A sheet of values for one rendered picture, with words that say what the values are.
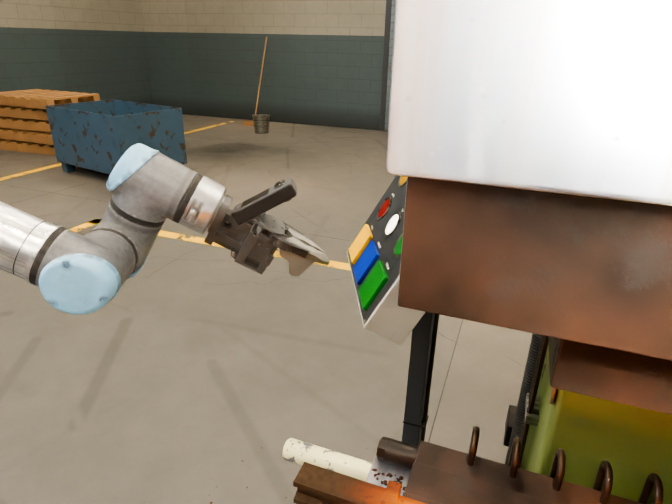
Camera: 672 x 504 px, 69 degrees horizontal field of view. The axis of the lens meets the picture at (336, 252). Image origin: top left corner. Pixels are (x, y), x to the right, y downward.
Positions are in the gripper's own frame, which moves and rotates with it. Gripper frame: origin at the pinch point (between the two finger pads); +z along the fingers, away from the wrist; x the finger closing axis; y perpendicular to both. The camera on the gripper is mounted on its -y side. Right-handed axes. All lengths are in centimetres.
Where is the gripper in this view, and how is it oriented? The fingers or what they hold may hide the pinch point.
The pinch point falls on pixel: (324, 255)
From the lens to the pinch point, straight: 87.2
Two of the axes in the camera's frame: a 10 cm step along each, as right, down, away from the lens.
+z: 8.5, 4.5, 2.6
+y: -5.2, 8.0, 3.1
